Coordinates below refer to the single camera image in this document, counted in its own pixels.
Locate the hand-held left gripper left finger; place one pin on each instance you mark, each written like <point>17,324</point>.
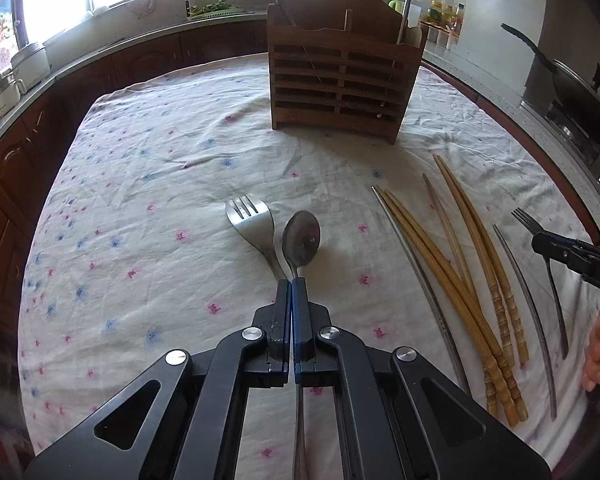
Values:
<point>286,312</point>

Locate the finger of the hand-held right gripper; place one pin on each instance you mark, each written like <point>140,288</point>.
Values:
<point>555,257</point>
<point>560,240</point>

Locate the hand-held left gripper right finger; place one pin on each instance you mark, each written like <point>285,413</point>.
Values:
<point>300,312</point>

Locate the small metal fork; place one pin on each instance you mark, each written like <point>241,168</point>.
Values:
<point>557,305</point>

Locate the metal spoon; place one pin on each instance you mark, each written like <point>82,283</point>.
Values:
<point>301,240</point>

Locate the wooden chopstick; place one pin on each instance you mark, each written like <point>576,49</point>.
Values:
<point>440,260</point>
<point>516,325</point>
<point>501,325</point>
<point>447,230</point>
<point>431,262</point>

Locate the wooden utensil holder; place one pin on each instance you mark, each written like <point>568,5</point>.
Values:
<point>330,75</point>

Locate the large metal serving fork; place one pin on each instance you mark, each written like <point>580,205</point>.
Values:
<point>247,225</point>

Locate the gas stove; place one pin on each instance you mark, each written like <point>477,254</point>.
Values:
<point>565,132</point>

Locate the dark wok lid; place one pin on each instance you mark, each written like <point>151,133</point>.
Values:
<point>575,85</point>

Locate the floral white tablecloth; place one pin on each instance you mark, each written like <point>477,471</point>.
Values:
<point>155,185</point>

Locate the row of spice jars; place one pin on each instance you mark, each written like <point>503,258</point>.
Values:
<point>437,35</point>

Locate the yellow green bottle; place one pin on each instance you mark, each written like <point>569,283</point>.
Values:
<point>435,10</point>

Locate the green vegetable basket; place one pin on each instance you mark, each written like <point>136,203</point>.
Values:
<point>215,8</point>

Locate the white cooking pot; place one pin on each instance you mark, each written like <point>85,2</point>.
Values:
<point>30,62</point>

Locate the small white kitchen appliance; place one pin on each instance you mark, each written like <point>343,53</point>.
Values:
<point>2,91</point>

